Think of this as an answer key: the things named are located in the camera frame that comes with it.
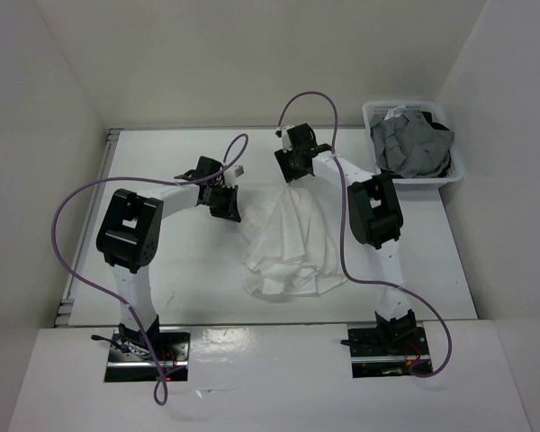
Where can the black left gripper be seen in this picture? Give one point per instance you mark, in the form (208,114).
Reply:
(230,211)

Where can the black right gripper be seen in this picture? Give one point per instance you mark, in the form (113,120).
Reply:
(288,174)

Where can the white pleated skirt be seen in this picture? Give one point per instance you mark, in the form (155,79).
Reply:
(290,251)

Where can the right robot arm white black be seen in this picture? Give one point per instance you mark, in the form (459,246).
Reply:
(371,210)

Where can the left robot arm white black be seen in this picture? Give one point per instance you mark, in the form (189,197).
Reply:
(129,234)

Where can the grey skirt in basket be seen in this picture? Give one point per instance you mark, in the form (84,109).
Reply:
(409,144)

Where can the white plastic laundry basket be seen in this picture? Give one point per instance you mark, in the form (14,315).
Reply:
(413,143)

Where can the dark garment in basket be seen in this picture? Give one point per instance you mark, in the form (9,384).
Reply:
(441,126)

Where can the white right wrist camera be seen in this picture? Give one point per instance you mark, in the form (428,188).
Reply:
(282,133)

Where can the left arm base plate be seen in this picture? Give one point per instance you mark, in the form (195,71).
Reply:
(128,363)

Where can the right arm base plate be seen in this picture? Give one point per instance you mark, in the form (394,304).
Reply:
(369,351)

